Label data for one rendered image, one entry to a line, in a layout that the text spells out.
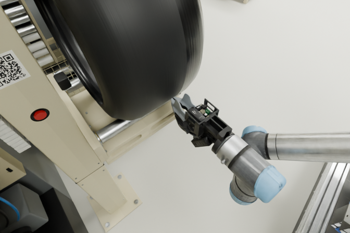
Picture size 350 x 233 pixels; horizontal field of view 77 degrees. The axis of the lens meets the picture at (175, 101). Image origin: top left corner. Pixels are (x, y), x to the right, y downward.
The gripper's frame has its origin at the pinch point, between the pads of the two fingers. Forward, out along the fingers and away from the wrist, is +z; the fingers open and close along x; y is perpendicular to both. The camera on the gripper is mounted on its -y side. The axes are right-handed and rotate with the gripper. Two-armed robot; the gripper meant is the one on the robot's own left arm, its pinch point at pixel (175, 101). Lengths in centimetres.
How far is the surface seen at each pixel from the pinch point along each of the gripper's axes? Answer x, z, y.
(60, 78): 23.1, 34.3, -1.4
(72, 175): 38, 17, -31
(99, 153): 25.8, 5.3, -9.6
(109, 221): 43, 15, -100
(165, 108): -2.6, 9.1, -14.9
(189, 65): -2.4, -3.1, 15.6
